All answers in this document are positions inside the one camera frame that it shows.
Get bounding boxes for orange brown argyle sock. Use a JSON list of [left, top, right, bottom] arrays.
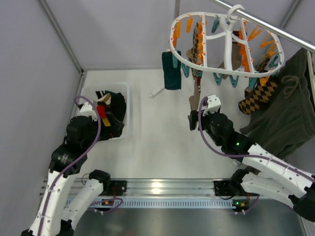
[[238, 78, 278, 115]]

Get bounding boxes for aluminium mounting rail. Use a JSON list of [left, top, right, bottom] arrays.
[[39, 177, 308, 199]]

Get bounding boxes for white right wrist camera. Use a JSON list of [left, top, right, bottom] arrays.
[[202, 94, 221, 113]]

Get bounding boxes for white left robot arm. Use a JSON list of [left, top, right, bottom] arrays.
[[21, 115, 119, 236]]

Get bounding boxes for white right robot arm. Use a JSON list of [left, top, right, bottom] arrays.
[[188, 110, 315, 222]]

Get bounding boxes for dark teal sock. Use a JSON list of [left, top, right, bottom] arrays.
[[161, 52, 182, 90]]

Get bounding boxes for plain brown ribbed sock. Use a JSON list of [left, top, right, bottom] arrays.
[[189, 78, 201, 111]]

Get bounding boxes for silver metal hanging rail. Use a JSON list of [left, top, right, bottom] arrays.
[[210, 0, 315, 46]]

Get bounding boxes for white oval clip hanger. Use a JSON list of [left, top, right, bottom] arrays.
[[169, 4, 284, 78]]

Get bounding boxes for white plastic laundry basket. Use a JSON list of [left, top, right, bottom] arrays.
[[82, 82, 131, 140]]

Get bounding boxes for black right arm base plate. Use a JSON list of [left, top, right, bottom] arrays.
[[214, 180, 258, 197]]

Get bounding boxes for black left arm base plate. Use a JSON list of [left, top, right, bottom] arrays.
[[83, 180, 127, 196]]

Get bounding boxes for black socks pile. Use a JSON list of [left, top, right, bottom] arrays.
[[95, 90, 126, 122]]

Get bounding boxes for red white sock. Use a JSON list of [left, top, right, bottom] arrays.
[[97, 105, 106, 119]]

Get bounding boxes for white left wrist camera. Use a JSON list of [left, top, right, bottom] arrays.
[[79, 102, 97, 119]]

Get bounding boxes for plain tan hanging sock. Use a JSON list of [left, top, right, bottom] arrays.
[[219, 30, 243, 70]]

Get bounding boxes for dark green drawstring shorts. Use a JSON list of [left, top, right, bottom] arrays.
[[240, 48, 315, 159]]

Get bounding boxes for beige brown argyle sock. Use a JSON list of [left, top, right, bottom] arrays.
[[186, 23, 201, 65]]

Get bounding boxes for white drying rack stand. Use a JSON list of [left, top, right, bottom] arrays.
[[148, 0, 181, 98]]

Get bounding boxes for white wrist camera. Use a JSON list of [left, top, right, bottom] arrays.
[[202, 94, 221, 113], [79, 102, 97, 119]]

